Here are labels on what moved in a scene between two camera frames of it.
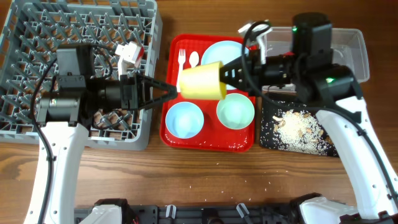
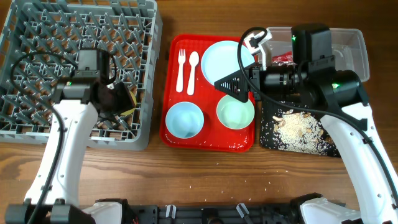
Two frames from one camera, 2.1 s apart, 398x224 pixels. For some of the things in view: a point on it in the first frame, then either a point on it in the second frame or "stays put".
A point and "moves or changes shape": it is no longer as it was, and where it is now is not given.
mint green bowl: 236,111 stays put
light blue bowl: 185,120 stays put
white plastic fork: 181,59 stays put
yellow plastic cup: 202,82 moves or changes shape
